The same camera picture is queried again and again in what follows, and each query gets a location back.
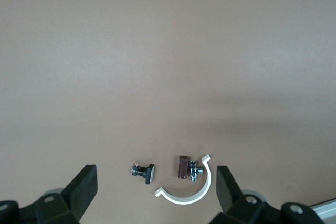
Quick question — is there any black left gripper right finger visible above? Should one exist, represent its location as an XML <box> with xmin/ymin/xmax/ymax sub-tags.
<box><xmin>215</xmin><ymin>166</ymin><xmax>326</xmax><ymax>224</ymax></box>

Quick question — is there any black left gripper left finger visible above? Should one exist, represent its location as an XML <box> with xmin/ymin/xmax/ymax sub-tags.
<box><xmin>0</xmin><ymin>165</ymin><xmax>99</xmax><ymax>224</ymax></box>

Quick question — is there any white curved pipe clamp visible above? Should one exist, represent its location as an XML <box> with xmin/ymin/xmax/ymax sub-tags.
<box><xmin>154</xmin><ymin>153</ymin><xmax>212</xmax><ymax>206</ymax></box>

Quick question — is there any black square switch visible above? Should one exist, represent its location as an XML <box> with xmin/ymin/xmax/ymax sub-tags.
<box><xmin>130</xmin><ymin>163</ymin><xmax>156</xmax><ymax>185</ymax></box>

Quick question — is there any brown table cover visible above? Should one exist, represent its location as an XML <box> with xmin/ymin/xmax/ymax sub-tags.
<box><xmin>0</xmin><ymin>0</ymin><xmax>336</xmax><ymax>224</ymax></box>

